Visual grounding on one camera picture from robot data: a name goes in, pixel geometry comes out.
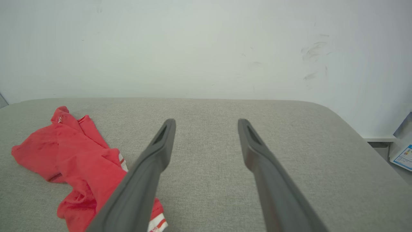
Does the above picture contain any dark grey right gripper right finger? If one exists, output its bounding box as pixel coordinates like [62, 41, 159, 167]
[238, 119, 329, 232]

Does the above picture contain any white appliance with blue label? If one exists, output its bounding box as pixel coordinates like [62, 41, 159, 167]
[389, 111, 412, 172]

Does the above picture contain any red basketball jersey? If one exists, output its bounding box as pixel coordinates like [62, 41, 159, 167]
[11, 106, 168, 232]

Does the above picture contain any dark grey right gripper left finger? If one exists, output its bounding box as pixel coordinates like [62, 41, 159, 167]
[86, 119, 176, 232]

